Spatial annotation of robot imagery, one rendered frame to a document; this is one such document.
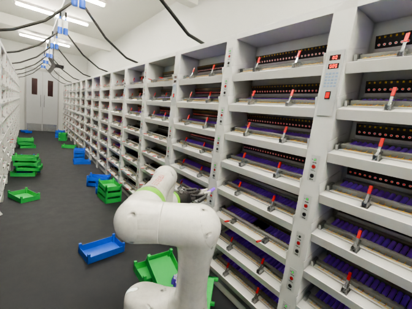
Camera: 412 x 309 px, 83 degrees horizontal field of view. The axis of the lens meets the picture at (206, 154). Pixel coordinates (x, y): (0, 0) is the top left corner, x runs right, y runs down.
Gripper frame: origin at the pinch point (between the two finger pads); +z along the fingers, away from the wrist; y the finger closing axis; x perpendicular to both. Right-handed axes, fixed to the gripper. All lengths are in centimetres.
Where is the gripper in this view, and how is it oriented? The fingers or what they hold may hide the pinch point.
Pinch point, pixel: (205, 192)
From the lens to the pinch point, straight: 137.5
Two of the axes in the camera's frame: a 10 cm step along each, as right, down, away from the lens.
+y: -7.1, -4.8, 5.1
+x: -3.8, 8.8, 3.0
